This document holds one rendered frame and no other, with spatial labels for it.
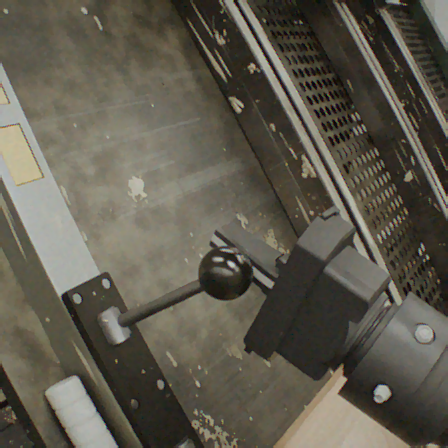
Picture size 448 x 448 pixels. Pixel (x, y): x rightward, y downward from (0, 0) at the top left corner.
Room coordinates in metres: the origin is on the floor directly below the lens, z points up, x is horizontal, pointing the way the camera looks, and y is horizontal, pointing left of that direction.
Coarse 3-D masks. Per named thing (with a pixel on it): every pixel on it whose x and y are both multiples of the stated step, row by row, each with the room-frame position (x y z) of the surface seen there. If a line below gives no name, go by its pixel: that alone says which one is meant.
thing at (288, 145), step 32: (192, 0) 0.86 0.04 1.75; (224, 0) 0.83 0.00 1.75; (192, 32) 0.86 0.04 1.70; (224, 32) 0.83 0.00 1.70; (256, 32) 0.85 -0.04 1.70; (224, 64) 0.83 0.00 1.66; (256, 64) 0.81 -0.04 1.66; (256, 96) 0.81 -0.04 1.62; (288, 96) 0.83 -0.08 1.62; (256, 128) 0.81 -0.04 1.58; (288, 128) 0.78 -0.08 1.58; (288, 160) 0.78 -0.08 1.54; (320, 160) 0.78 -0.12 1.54; (288, 192) 0.78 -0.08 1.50; (320, 192) 0.76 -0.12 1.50
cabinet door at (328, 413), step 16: (336, 384) 0.63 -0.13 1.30; (320, 400) 0.60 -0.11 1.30; (336, 400) 0.61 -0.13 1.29; (304, 416) 0.57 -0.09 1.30; (320, 416) 0.58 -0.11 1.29; (336, 416) 0.60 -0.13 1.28; (352, 416) 0.62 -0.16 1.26; (288, 432) 0.54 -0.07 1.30; (304, 432) 0.54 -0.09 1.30; (320, 432) 0.56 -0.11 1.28; (336, 432) 0.58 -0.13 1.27; (352, 432) 0.60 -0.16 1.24; (368, 432) 0.63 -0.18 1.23; (384, 432) 0.65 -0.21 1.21
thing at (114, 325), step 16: (208, 256) 0.39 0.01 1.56; (224, 256) 0.39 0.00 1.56; (240, 256) 0.39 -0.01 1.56; (208, 272) 0.38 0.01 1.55; (224, 272) 0.38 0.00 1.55; (240, 272) 0.38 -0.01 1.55; (192, 288) 0.40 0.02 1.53; (208, 288) 0.38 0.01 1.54; (224, 288) 0.38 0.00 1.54; (240, 288) 0.38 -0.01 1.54; (144, 304) 0.41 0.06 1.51; (160, 304) 0.40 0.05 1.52; (112, 320) 0.41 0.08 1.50; (128, 320) 0.41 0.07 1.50; (112, 336) 0.41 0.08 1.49; (128, 336) 0.41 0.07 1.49
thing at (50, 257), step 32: (0, 64) 0.51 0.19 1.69; (0, 160) 0.45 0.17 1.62; (0, 192) 0.44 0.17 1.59; (32, 192) 0.45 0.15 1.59; (0, 224) 0.44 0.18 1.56; (32, 224) 0.44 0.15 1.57; (64, 224) 0.46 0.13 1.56; (32, 256) 0.43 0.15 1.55; (64, 256) 0.44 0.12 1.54; (32, 288) 0.43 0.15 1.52; (64, 288) 0.42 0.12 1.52; (64, 320) 0.41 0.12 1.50; (64, 352) 0.41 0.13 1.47; (96, 384) 0.40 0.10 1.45
